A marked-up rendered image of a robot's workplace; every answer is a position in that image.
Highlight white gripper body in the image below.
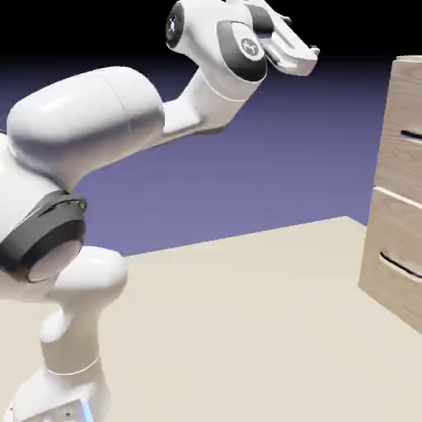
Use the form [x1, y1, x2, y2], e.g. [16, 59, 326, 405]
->
[262, 15, 320, 77]

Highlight light wood drawer front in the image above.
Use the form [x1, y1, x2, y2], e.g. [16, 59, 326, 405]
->
[358, 186, 422, 331]
[373, 60, 422, 212]

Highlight light wood cabinet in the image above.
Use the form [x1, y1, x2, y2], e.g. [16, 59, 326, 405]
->
[358, 54, 422, 331]

